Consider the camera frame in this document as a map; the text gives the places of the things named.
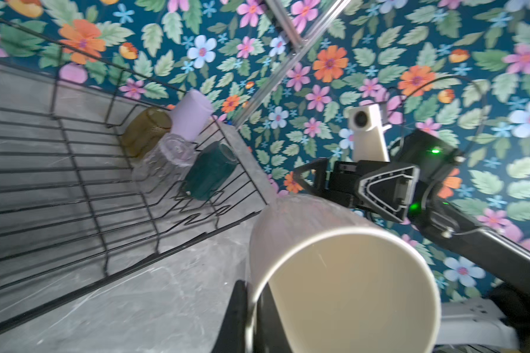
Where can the clear glass cup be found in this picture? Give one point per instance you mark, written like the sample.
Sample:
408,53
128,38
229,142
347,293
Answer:
168,162

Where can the lilac plastic cup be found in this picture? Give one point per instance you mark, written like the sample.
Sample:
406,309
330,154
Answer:
190,115

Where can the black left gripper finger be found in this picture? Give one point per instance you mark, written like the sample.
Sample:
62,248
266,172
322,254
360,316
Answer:
246,329

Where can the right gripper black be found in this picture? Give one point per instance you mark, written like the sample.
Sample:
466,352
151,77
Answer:
384,188

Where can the green mug cream inside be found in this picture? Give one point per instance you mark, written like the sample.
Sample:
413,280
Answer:
211,169

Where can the amber textured glass cup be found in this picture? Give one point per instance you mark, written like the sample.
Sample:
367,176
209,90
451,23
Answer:
145,131

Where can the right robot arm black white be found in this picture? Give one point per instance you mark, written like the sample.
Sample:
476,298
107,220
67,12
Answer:
501,320

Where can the black wire dish rack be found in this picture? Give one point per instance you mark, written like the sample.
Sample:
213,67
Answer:
73,219

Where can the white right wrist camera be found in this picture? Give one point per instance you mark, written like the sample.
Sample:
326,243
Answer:
368,124

